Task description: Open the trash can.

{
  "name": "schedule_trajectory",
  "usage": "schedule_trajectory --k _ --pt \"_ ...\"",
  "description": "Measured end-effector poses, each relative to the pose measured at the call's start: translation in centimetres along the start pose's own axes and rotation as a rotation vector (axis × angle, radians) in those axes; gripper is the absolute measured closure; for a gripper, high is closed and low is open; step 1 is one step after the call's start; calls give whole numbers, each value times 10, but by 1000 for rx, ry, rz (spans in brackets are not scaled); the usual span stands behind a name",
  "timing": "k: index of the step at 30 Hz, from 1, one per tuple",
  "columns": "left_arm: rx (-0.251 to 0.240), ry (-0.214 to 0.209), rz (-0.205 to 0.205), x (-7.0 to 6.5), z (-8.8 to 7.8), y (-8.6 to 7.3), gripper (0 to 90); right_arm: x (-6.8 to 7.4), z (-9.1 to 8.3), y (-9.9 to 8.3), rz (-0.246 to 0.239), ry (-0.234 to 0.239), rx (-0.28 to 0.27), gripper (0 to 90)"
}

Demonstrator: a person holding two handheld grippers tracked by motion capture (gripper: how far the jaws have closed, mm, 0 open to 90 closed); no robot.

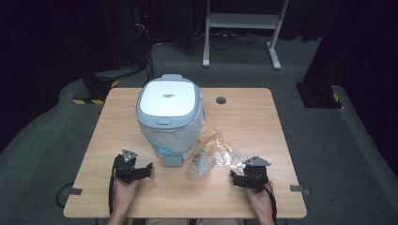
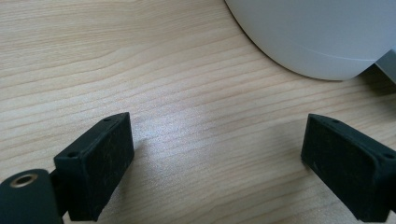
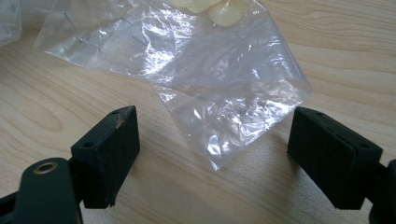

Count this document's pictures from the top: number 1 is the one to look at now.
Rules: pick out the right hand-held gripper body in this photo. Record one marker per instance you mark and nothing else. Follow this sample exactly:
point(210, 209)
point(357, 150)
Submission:
point(256, 175)

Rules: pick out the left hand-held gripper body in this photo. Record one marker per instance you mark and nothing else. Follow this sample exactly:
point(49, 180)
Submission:
point(126, 168)

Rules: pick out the translucent white trash bag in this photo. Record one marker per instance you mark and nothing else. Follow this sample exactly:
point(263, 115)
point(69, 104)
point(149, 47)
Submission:
point(175, 136)

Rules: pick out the yellow clear plastic wrapper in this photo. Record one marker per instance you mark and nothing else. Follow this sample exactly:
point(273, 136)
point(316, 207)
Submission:
point(214, 139)

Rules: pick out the white grey pedal trash can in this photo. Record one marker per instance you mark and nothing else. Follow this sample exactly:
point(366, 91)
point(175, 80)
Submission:
point(170, 106)

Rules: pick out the person's right hand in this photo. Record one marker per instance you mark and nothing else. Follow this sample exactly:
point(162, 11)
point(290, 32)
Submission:
point(259, 200)

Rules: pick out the person's left hand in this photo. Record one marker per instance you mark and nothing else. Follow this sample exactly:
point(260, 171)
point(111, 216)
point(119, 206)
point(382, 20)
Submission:
point(123, 193)

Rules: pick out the black stand base yellow stripes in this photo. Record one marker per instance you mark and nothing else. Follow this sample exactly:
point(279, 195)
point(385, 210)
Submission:
point(97, 86)
point(319, 95)

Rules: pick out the white metal stand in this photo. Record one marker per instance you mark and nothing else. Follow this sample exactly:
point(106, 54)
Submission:
point(241, 21)

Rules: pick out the grey table edge bracket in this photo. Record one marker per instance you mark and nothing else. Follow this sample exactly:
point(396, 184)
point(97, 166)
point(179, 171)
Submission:
point(298, 188)
point(75, 191)

